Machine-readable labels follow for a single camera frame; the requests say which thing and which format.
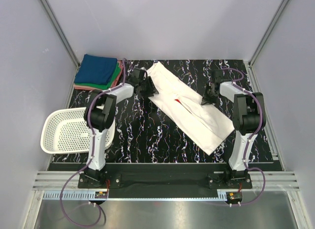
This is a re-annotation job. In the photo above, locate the white Coca-Cola print t-shirt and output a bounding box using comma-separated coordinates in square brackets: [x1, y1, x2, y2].
[147, 62, 234, 155]

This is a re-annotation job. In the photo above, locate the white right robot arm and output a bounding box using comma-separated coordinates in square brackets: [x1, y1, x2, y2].
[201, 81, 266, 187]

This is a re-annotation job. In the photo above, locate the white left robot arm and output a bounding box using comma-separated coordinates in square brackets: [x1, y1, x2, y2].
[82, 76, 158, 185]

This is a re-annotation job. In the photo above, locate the folded pink t-shirt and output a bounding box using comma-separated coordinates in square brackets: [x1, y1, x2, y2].
[73, 61, 123, 91]

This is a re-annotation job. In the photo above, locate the folded green t-shirt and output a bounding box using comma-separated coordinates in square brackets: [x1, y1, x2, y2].
[81, 61, 123, 90]

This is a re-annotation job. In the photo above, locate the folded blue t-shirt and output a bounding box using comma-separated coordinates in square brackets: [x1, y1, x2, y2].
[74, 54, 118, 85]

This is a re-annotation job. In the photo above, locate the white perforated plastic basket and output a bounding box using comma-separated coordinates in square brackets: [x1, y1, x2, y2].
[40, 107, 116, 155]

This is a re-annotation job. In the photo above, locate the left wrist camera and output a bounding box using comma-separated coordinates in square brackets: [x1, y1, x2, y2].
[131, 68, 148, 84]

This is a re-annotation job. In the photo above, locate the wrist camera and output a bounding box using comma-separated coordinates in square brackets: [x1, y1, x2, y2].
[131, 68, 148, 84]
[211, 69, 229, 84]

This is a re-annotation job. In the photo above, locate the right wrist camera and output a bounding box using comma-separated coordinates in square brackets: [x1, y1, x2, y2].
[211, 69, 229, 84]

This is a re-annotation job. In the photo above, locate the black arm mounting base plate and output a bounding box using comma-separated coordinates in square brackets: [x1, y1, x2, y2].
[78, 163, 252, 190]

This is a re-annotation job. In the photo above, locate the right aluminium frame post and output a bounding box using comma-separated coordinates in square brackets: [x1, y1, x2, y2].
[248, 0, 291, 67]

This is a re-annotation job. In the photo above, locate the aluminium frame post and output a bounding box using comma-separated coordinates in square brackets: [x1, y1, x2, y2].
[248, 0, 291, 67]
[39, 0, 80, 68]

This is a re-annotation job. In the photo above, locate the left aluminium frame post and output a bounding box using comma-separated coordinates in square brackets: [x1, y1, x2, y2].
[39, 0, 80, 68]

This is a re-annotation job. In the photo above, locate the white slotted cable duct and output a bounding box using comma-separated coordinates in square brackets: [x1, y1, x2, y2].
[43, 191, 108, 200]

